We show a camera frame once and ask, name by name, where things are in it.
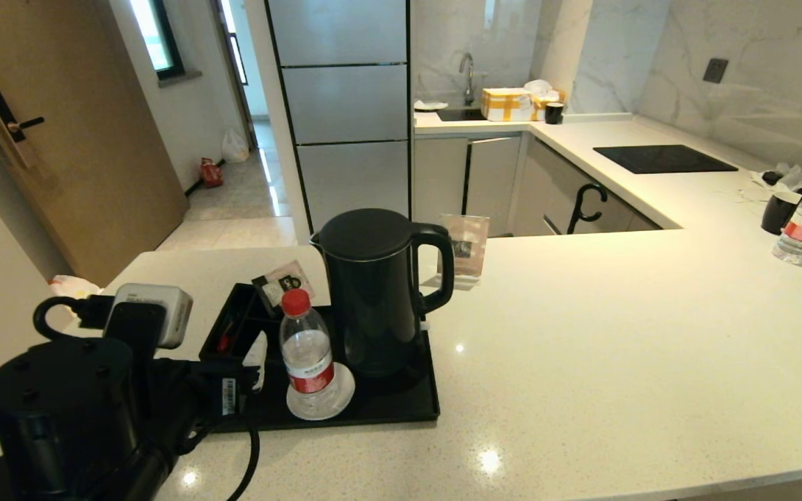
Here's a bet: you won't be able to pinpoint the pink tea sachet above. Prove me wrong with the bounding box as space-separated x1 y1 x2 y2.
252 261 315 312

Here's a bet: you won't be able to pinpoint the black electric kettle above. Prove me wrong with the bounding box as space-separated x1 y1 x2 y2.
310 208 456 379

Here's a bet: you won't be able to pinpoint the black compartment organizer box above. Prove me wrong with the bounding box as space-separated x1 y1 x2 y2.
198 282 304 366

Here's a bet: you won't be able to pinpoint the black rectangular serving tray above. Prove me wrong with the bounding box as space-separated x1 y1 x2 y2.
213 303 441 434

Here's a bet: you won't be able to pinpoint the yellow white plastic bag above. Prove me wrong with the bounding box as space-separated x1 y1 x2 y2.
49 276 104 300

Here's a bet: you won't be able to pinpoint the acrylic WiFi QR sign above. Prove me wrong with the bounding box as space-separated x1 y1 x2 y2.
438 214 491 289

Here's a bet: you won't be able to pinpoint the silver refrigerator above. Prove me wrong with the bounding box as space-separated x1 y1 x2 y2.
265 0 412 246

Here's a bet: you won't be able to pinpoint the brown wooden door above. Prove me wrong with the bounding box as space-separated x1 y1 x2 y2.
0 0 189 287

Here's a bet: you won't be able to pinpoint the white sink cabinet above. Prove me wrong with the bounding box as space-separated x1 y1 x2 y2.
414 134 524 239

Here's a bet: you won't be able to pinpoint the dark framed window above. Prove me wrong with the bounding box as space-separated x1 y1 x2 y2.
129 0 184 81

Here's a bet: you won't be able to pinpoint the chrome faucet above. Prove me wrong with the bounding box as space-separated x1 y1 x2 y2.
459 53 477 106

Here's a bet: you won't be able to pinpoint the grey counter base cabinets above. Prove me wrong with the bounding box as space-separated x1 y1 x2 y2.
512 136 663 237

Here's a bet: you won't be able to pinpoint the yellow striped white box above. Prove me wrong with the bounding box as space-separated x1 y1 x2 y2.
480 88 535 122

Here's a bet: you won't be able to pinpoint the black induction cooktop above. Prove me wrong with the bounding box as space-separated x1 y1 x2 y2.
593 144 739 175

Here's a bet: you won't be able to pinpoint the black mug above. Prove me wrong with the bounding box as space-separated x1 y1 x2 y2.
761 191 802 235

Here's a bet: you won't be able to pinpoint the crumpled clear plastic wrapper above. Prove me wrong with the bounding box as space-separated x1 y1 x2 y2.
749 164 802 195

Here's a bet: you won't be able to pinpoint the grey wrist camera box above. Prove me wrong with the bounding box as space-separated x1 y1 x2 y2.
104 283 194 351

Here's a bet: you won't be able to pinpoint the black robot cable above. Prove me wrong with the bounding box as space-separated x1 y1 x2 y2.
32 295 264 501

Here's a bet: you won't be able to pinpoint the black door lock handle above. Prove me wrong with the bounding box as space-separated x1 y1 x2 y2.
0 83 47 170

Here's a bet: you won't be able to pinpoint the black curved hook handle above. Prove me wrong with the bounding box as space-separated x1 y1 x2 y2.
567 183 609 236

